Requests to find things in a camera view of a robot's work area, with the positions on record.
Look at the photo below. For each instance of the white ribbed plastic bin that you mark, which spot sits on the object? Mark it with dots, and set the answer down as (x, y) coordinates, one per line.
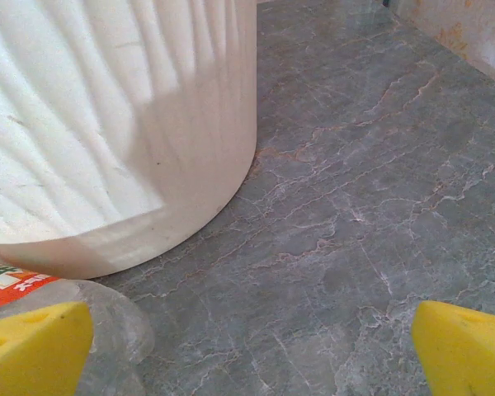
(107, 123)

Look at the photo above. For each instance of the small clear bottle orange label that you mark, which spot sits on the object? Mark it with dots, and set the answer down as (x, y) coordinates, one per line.
(115, 326)

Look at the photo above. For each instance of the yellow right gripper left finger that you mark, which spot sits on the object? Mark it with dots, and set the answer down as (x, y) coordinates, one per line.
(33, 350)

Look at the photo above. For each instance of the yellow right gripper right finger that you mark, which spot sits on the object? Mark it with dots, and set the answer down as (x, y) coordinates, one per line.
(466, 354)

